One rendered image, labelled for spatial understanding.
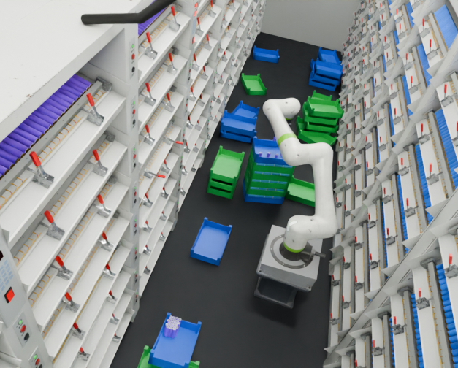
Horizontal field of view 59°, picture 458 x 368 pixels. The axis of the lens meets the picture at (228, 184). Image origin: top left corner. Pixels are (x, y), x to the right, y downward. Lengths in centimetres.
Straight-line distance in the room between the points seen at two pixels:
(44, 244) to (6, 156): 26
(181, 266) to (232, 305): 41
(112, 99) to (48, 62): 37
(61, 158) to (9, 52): 27
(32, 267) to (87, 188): 30
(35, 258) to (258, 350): 161
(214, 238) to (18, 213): 198
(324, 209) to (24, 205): 164
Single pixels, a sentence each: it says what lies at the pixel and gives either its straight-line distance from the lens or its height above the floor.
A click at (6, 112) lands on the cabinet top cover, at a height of 175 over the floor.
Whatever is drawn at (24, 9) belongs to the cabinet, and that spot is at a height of 175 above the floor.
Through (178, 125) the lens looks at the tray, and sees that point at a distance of 223.
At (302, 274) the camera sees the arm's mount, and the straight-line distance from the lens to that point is 233.
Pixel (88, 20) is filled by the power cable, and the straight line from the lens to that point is 114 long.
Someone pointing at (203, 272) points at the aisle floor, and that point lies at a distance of 268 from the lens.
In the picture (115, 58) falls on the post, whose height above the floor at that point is 162.
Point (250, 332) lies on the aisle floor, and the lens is 252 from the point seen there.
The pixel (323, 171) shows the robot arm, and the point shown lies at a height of 83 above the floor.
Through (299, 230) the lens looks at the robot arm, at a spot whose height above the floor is 62.
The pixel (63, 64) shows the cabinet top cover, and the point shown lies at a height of 175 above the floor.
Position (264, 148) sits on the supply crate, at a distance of 299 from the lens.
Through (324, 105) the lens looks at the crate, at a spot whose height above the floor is 24.
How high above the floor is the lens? 223
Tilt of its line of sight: 44 degrees down
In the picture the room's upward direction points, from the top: 12 degrees clockwise
